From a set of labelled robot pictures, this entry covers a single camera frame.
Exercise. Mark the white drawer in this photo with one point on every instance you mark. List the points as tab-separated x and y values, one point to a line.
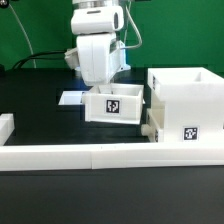
153	129
114	103

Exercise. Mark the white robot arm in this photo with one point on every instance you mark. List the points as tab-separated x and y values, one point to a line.
71	56

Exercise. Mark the white drawer cabinet box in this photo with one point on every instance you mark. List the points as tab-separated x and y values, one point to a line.
194	103

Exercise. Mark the fiducial marker sheet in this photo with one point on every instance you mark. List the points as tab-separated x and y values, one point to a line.
71	98

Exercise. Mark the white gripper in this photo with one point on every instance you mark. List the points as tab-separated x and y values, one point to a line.
99	50

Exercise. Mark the white front fence wall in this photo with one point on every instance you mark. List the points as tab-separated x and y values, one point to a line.
106	156

